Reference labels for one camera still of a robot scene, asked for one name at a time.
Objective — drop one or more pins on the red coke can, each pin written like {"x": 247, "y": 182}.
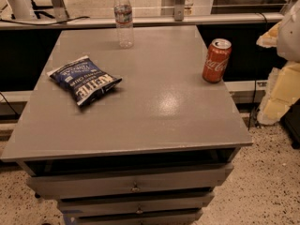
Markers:
{"x": 217, "y": 59}

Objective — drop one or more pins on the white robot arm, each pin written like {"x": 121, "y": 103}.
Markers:
{"x": 285, "y": 35}

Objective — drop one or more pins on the grey drawer cabinet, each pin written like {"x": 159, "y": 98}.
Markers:
{"x": 162, "y": 114}

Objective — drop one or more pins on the blue chip bag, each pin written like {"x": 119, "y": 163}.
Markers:
{"x": 84, "y": 80}

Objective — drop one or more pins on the grey metal railing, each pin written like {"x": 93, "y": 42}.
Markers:
{"x": 95, "y": 23}

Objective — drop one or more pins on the top grey drawer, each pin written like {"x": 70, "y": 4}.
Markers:
{"x": 129, "y": 182}

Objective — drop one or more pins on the grey drawer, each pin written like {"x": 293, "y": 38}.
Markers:
{"x": 167, "y": 217}
{"x": 129, "y": 182}
{"x": 137, "y": 203}

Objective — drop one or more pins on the middle grey drawer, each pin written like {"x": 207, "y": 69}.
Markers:
{"x": 137, "y": 203}

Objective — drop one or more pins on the clear plastic water bottle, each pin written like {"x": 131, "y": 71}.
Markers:
{"x": 124, "y": 22}

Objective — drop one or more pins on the bottom grey drawer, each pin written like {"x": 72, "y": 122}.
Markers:
{"x": 167, "y": 217}

